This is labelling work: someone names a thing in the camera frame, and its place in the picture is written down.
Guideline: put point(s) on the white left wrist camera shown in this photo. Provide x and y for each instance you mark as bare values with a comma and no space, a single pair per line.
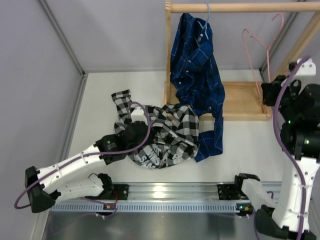
138,115

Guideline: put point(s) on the wooden clothes rack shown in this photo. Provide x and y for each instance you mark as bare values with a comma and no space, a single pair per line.
241,103

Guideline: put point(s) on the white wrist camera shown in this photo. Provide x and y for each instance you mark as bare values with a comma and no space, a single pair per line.
306,70
138,115

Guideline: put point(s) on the black white checkered shirt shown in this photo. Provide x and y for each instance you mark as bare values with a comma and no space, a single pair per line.
173,136

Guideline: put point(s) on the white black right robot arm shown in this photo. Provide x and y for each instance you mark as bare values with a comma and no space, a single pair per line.
299,138

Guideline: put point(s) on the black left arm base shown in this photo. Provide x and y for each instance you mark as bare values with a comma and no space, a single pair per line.
119,192

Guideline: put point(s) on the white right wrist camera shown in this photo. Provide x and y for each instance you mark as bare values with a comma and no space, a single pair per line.
306,70

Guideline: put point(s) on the aluminium mounting rail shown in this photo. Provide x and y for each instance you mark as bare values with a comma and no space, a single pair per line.
140,192

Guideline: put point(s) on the slotted grey cable duct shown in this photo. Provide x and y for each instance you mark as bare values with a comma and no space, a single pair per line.
149,207

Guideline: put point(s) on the light blue hanger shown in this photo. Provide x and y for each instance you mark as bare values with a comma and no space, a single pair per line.
207,20

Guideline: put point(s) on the blue plaid shirt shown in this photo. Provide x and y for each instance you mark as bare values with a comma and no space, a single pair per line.
194,73

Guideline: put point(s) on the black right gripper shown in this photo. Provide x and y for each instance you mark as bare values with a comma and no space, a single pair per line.
270,90

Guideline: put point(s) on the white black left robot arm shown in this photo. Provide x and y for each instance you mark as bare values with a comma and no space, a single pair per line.
75,177

